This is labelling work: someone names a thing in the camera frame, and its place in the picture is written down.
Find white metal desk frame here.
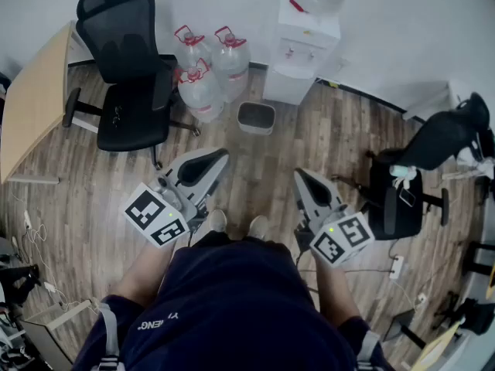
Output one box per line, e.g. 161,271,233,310
19,298,96,371

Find smartphone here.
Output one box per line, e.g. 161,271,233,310
398,187,417,207

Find clear water jug red handle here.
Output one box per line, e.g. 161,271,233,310
173,24,213,73
175,57,226,124
211,25,251,104

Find grey backpack strap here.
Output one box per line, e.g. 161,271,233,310
354,329,382,371
97,302,125,371

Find person's navy shirt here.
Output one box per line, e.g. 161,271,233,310
71,241,395,371

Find white charger with cable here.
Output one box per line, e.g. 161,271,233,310
10,193,70,309

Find person's black trousers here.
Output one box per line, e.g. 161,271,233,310
192,230,291,251

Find person's left light shoe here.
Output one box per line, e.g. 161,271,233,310
207,209,228,233

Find black padded office chair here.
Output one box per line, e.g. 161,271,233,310
332,92,491,241

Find person's right forearm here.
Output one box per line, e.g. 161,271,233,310
312,256,364,328

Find black mesh office chair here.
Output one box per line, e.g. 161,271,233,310
62,0,202,169

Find small beige waste bin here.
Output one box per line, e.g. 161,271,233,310
237,101,277,136

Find white crumpled bag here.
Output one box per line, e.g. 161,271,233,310
388,164,418,188

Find light wooden desk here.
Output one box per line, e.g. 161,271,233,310
0,24,75,186

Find white power strip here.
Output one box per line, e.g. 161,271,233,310
388,254,405,281

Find white water dispenser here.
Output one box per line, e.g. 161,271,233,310
262,0,341,106

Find wooden board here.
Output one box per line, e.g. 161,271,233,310
409,321,465,371

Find person's left forearm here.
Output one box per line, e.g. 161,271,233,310
114,240,183,309

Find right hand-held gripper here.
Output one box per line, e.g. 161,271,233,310
292,168,375,267

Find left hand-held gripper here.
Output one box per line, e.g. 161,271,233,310
124,148,230,249

